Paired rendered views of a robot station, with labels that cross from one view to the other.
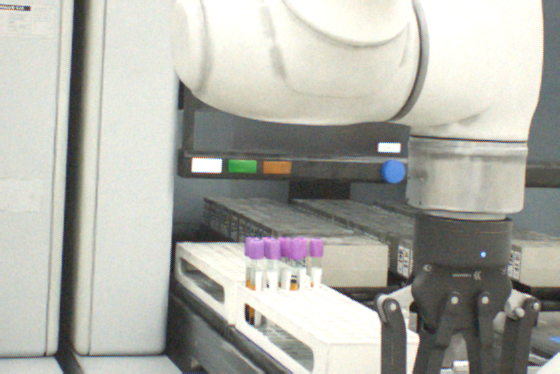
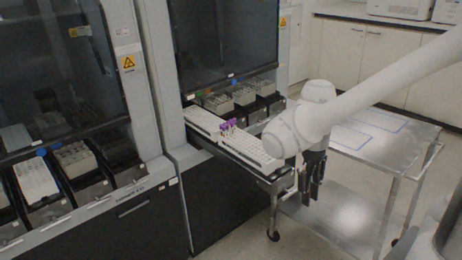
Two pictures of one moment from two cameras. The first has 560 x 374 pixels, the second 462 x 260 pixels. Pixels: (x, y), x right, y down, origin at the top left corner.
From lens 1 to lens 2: 0.66 m
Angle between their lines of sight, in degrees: 33
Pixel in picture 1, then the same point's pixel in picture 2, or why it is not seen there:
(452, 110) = not seen: hidden behind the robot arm
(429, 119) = not seen: hidden behind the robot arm
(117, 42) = (160, 71)
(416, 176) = not seen: hidden behind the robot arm
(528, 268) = (262, 92)
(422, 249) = (308, 157)
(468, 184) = (322, 145)
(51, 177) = (151, 113)
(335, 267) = (223, 109)
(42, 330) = (158, 150)
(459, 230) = (318, 154)
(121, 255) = (173, 125)
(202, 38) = (282, 151)
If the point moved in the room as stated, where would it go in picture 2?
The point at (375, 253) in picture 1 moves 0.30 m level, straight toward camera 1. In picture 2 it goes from (231, 102) to (252, 129)
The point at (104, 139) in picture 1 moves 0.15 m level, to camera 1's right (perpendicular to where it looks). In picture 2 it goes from (162, 98) to (196, 91)
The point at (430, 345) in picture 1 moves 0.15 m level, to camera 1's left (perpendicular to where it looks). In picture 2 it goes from (309, 175) to (267, 188)
